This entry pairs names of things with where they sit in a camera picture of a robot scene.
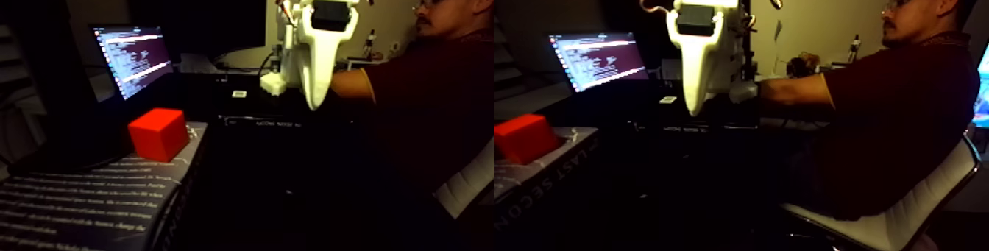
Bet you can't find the red cube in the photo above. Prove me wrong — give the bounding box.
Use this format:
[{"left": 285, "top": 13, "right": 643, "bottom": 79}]
[{"left": 127, "top": 107, "right": 191, "bottom": 163}]

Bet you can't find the dark leader arm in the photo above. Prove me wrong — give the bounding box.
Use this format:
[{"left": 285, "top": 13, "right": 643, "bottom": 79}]
[{"left": 786, "top": 52, "right": 822, "bottom": 79}]

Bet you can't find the white side table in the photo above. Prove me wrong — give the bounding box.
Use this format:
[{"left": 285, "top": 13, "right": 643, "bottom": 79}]
[{"left": 344, "top": 57, "right": 387, "bottom": 72}]

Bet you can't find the black platform with white lettering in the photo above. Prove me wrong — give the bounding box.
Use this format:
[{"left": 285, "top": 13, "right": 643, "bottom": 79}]
[{"left": 218, "top": 111, "right": 364, "bottom": 130}]

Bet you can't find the black flat monitor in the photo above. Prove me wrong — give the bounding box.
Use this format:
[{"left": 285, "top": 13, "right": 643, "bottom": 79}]
[{"left": 127, "top": 0, "right": 268, "bottom": 57}]

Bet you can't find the person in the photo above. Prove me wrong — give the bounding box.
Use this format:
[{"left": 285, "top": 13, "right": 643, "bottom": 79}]
[{"left": 363, "top": 0, "right": 495, "bottom": 199}]

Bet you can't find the laptop with lit screen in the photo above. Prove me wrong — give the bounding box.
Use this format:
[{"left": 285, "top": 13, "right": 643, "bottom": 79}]
[{"left": 91, "top": 24, "right": 186, "bottom": 103}]

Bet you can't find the large dark monitor round stand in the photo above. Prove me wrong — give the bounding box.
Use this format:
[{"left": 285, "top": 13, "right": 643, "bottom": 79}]
[{"left": 0, "top": 0, "right": 148, "bottom": 172}]

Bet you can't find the black box with white text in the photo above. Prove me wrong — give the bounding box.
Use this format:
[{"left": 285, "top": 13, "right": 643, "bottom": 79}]
[{"left": 0, "top": 121, "right": 210, "bottom": 251}]

